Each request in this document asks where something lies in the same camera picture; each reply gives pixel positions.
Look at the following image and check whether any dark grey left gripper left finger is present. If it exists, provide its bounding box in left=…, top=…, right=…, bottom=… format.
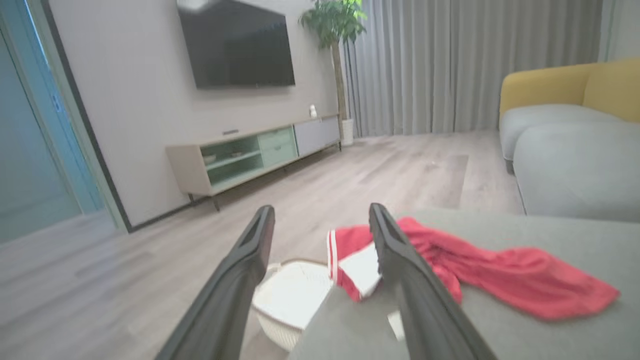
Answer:
left=155, top=204, right=276, bottom=360

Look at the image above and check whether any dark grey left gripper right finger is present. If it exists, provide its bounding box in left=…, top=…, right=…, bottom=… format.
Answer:
left=368, top=202, right=499, bottom=360

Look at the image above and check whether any red and white basketball jersey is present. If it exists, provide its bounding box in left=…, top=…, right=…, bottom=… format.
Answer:
left=327, top=216, right=621, bottom=342

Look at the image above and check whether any white woven laundry basket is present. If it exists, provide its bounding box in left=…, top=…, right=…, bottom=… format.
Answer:
left=251, top=258, right=335, bottom=352

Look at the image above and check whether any beige and green TV cabinet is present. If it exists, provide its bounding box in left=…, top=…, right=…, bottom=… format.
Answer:
left=165, top=113, right=343, bottom=212

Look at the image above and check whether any yellow and grey fabric sofa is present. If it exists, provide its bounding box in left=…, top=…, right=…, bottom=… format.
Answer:
left=287, top=56, right=640, bottom=360

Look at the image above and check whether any grey pleated curtain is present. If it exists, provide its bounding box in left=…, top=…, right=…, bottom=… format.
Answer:
left=342, top=0, right=616, bottom=138

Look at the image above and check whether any blue glass sliding door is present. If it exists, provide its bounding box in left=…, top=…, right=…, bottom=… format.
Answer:
left=0, top=0, right=133, bottom=246

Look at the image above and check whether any black flat screen television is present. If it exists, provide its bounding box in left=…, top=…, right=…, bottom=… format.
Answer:
left=176, top=0, right=297, bottom=90

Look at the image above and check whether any tall green potted tree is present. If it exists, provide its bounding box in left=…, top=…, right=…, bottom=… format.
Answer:
left=299, top=0, right=368, bottom=121

